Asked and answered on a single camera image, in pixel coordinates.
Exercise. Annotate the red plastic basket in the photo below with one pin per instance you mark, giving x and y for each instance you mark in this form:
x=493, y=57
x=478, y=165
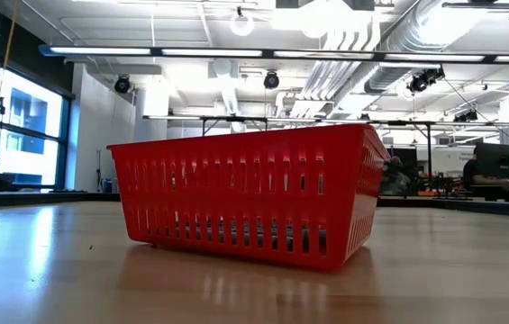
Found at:
x=236, y=193

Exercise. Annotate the black round ceiling speaker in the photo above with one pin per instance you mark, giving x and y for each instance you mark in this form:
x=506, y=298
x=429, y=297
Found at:
x=271, y=80
x=122, y=84

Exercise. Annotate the person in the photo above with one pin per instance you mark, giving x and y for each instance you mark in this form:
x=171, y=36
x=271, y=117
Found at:
x=470, y=173
x=393, y=173

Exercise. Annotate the dark waste bin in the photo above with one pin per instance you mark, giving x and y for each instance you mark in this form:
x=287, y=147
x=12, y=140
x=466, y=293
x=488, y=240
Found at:
x=106, y=185

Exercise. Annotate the long ceiling light fixture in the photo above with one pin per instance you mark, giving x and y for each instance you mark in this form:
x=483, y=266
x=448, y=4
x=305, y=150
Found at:
x=101, y=51

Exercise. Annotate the black ceiling spotlight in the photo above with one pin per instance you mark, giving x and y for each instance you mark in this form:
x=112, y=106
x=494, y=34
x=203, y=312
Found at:
x=425, y=78

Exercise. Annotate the large window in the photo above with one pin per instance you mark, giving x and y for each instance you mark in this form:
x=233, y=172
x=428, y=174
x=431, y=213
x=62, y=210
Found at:
x=29, y=117

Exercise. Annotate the black computer monitor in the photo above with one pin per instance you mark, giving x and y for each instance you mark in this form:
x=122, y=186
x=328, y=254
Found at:
x=502, y=159

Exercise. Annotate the black overhead rig frame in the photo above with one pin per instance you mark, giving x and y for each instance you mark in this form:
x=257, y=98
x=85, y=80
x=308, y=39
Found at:
x=236, y=119

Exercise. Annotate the silver ventilation duct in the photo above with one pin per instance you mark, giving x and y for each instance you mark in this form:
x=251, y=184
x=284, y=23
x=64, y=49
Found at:
x=416, y=36

